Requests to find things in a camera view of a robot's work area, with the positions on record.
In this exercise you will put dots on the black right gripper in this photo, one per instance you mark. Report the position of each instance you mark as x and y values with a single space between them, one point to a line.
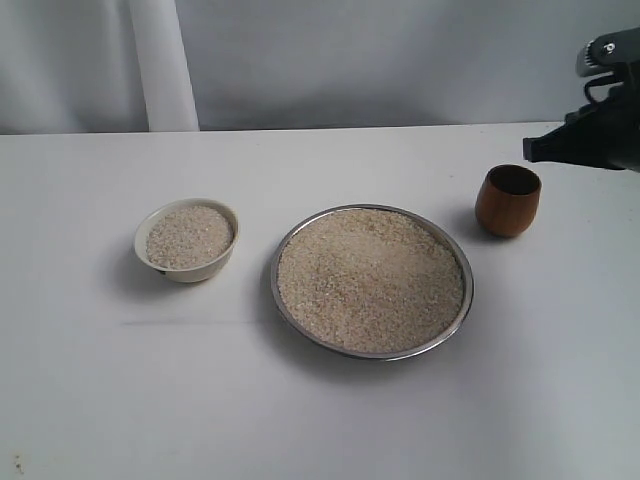
602 134

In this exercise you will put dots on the brown wooden cup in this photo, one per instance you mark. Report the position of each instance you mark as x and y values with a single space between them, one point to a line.
508 200

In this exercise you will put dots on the rice in steel tray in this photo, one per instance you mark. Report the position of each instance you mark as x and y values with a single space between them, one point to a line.
370 280

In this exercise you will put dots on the white ceramic bowl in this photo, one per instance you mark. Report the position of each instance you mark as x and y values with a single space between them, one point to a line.
192 275

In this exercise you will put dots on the rice in white bowl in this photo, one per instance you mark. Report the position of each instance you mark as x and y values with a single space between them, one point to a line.
189 237

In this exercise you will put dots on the round steel tray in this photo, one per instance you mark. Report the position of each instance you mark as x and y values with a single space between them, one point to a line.
465 300

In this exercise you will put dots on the white backdrop curtain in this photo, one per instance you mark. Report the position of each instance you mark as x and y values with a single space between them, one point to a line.
129 66

